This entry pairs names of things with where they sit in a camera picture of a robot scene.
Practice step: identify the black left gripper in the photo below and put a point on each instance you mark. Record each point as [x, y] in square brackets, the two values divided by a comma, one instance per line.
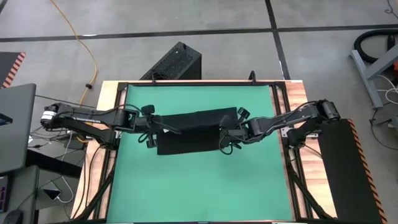
[151, 141]

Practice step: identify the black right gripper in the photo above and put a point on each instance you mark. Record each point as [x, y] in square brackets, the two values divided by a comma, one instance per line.
[237, 146]

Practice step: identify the black towel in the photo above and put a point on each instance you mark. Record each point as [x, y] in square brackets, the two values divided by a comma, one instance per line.
[186, 141]

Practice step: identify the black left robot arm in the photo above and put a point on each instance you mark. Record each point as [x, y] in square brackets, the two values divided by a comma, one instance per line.
[90, 116]

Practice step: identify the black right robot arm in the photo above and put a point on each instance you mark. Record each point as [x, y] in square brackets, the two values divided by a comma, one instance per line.
[280, 123]

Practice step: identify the black computer tower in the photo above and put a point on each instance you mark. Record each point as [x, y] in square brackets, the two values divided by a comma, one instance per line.
[177, 63]

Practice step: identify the green table mat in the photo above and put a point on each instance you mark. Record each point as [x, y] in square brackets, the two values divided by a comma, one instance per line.
[199, 186]

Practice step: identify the black hazard-striped floor mat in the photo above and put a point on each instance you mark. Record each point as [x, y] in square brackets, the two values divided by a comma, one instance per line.
[345, 174]
[9, 68]

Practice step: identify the smartphone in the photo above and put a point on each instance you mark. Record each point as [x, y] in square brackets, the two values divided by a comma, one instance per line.
[51, 194]

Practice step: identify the grey metal stand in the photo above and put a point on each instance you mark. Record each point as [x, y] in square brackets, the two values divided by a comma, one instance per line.
[368, 84]

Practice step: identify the grey laptop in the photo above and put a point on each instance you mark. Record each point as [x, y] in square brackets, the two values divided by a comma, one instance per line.
[17, 127]

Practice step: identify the grey desk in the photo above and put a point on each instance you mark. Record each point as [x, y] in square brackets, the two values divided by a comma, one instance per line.
[21, 193]

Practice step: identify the dark computer mouse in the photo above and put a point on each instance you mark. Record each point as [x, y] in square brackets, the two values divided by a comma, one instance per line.
[13, 217]

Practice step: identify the black frame clamp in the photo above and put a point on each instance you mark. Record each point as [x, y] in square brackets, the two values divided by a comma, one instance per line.
[252, 77]

